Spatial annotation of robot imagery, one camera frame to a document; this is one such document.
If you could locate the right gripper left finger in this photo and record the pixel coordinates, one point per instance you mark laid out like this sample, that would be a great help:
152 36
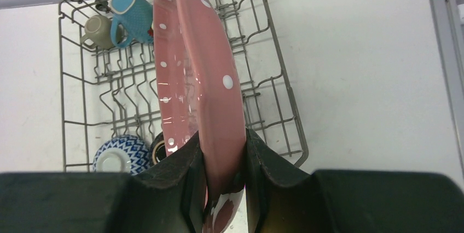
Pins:
170 196

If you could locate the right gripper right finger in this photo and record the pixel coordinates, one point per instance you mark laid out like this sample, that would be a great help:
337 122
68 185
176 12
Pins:
279 196

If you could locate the dark brown glazed bowl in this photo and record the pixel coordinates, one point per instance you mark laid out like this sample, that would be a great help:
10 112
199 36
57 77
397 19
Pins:
157 148

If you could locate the orange patterned small bowl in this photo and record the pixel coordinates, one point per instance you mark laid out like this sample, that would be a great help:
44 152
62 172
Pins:
124 153

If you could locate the grey wire dish rack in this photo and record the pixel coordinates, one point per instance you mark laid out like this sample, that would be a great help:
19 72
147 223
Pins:
106 93

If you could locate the pink polka dot plate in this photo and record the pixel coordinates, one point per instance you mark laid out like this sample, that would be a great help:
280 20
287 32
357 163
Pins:
199 94

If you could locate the blue handled white mug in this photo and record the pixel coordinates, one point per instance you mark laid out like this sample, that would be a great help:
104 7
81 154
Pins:
136 17

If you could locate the small grey cup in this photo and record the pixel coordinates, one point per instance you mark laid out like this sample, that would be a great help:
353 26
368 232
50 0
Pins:
97 33

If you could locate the aluminium side rail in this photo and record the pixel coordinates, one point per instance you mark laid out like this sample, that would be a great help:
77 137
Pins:
447 25

